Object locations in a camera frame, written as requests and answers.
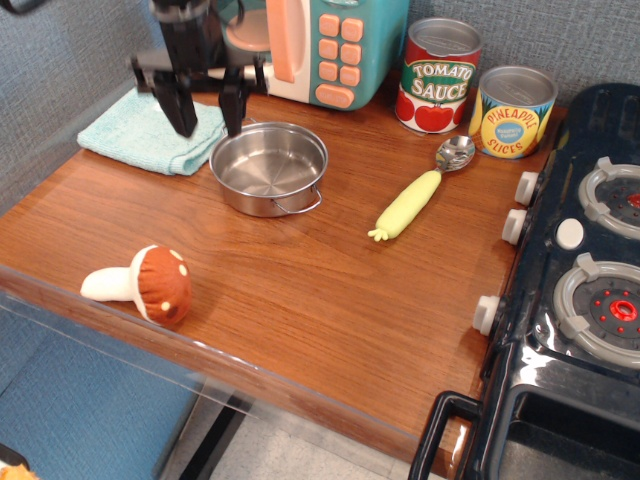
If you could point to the tomato sauce can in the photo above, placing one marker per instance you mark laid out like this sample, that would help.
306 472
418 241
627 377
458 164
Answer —
440 62

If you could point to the plush brown mushroom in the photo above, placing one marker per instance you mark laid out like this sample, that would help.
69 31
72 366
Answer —
157 281

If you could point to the orange object bottom left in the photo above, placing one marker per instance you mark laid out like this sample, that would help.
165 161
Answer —
17 472

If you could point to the toy microwave teal and cream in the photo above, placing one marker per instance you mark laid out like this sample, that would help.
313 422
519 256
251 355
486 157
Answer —
333 54

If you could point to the light blue towel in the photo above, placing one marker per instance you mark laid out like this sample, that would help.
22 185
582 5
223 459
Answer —
136 132

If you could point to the clear acrylic table guard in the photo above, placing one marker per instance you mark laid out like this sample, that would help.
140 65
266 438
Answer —
88 394

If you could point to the dark blue toy stove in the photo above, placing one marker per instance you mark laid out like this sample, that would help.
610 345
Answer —
560 397

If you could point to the spoon with yellow handle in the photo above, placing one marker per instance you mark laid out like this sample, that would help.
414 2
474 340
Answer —
452 155

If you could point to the pineapple slices can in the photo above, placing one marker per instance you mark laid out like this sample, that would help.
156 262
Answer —
512 108

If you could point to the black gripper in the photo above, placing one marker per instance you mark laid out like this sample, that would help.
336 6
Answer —
197 58

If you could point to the small steel pot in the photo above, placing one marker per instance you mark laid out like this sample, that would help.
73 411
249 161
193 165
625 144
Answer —
271 169

